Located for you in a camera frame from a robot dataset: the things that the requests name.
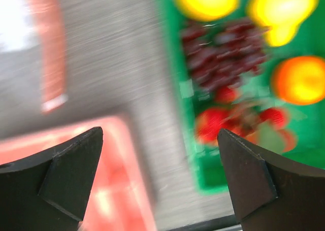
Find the clear zip bag orange seal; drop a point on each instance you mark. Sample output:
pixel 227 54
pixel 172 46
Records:
pixel 26 24

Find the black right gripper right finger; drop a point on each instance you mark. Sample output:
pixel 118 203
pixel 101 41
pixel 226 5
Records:
pixel 269 191

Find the yellow fake lemon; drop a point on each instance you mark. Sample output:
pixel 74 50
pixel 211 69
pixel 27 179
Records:
pixel 281 18

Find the green plastic bin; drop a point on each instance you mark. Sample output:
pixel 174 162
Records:
pixel 307 122

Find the yellow orange fake fruit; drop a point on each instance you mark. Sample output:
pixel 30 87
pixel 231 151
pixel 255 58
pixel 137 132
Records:
pixel 206 10

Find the pink divided organizer tray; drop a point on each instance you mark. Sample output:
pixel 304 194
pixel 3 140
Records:
pixel 120 198

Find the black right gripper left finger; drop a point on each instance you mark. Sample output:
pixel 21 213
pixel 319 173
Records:
pixel 50 190

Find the purple fake grape bunch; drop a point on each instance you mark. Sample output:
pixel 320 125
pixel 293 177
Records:
pixel 219 55

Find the orange fake orange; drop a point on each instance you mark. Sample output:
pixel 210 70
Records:
pixel 299 80

